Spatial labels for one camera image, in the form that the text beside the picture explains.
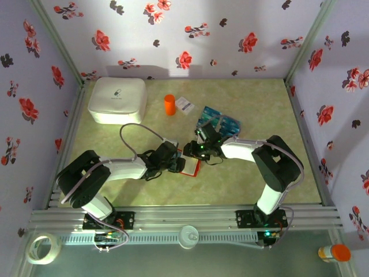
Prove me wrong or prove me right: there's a red card holder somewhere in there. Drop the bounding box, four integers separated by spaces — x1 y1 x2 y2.
172 148 202 178

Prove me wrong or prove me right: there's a small white card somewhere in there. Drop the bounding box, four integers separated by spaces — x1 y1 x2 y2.
175 96 195 115

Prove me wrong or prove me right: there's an orange plastic cup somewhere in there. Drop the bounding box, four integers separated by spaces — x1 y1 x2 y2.
164 93 177 117

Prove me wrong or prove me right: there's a white round lid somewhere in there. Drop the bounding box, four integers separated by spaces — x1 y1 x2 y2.
178 225 200 250

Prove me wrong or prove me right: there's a white medicine bag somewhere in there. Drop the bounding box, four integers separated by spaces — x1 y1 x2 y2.
87 76 148 125

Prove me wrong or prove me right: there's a clear tape roll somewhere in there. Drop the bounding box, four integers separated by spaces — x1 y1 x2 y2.
25 234 62 265

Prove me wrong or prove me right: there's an orange capped medicine bottle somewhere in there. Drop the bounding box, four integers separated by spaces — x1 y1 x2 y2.
317 244 352 264

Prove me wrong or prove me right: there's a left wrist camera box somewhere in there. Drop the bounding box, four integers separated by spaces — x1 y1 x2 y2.
155 141 179 162

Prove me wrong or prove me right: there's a grey right arm cable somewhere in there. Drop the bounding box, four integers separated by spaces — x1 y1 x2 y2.
201 114 305 206

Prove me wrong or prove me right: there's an aluminium front rail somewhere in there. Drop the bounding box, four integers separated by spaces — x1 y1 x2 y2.
28 203 344 232

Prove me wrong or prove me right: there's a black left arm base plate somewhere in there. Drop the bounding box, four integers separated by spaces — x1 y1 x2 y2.
82 210 136 231

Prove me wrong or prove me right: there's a white slotted cable duct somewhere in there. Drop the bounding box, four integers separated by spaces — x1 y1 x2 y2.
59 231 259 246

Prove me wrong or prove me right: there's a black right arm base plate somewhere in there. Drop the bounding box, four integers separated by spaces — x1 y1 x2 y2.
235 208 289 229

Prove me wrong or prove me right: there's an aluminium side rail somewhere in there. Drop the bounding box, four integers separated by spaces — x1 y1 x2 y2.
43 83 91 209
285 80 338 207

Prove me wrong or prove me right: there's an aluminium corner post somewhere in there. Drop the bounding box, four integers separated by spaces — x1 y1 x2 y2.
284 0 337 84
28 0 91 87

